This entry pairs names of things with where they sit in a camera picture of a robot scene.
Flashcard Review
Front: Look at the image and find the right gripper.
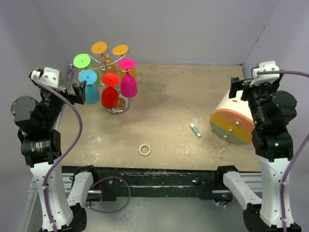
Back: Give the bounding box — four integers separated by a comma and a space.
230, 76, 281, 128

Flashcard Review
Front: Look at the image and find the blue plastic wine glass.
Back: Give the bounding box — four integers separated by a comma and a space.
78, 70, 100, 104

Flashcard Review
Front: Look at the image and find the green plastic wine glass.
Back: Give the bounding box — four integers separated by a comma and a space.
73, 54, 101, 86

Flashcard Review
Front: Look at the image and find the red plastic wine glass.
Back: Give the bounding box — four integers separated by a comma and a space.
101, 72, 120, 109

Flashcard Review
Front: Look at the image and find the orange wine glass front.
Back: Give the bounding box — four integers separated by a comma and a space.
91, 41, 117, 73

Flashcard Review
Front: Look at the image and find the orange wine glass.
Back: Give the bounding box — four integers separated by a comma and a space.
112, 44, 138, 79
91, 41, 117, 73

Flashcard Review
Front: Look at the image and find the pink plastic wine glass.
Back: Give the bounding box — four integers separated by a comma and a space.
119, 58, 138, 98

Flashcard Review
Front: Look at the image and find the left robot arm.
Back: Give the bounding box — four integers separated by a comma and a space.
11, 80, 99, 232

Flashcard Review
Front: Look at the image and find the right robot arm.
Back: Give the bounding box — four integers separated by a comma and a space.
214, 77, 302, 232

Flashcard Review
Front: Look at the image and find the white green lip balm tube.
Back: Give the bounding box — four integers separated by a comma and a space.
190, 123, 201, 138

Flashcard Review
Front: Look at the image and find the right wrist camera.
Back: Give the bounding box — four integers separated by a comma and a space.
250, 60, 280, 87

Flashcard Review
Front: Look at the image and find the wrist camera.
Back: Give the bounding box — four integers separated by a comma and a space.
250, 60, 280, 87
29, 67, 67, 92

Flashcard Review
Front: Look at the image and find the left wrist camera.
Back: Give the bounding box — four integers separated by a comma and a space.
29, 67, 67, 92

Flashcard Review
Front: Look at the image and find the chrome wire wine glass rack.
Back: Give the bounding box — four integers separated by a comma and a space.
90, 56, 130, 114

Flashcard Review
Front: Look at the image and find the white tape ring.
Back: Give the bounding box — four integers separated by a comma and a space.
139, 144, 152, 156

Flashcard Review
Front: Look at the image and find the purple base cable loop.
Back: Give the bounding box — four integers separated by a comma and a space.
84, 176, 131, 214

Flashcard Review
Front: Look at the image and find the aluminium rail frame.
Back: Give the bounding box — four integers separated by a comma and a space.
24, 64, 295, 232

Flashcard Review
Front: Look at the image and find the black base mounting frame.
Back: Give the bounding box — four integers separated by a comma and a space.
61, 164, 243, 202

